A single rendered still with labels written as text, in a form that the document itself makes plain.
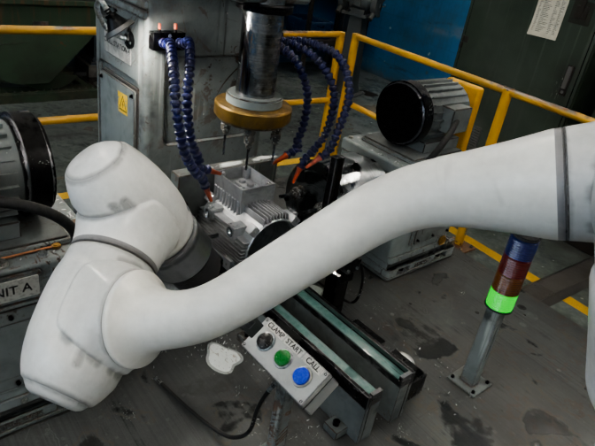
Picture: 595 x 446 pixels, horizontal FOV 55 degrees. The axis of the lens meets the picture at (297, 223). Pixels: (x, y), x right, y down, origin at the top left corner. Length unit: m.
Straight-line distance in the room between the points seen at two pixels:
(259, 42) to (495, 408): 0.98
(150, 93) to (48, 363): 0.91
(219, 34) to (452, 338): 0.98
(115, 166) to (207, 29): 0.84
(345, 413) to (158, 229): 0.70
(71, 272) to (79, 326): 0.07
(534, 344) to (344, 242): 1.22
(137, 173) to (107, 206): 0.05
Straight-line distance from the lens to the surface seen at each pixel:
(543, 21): 4.33
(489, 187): 0.52
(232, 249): 1.35
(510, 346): 1.66
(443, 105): 1.70
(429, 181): 0.53
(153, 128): 1.44
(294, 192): 1.55
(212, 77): 1.49
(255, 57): 1.27
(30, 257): 1.05
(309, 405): 0.97
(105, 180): 0.64
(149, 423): 1.24
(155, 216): 0.67
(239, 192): 1.35
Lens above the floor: 1.73
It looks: 28 degrees down
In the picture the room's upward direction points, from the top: 10 degrees clockwise
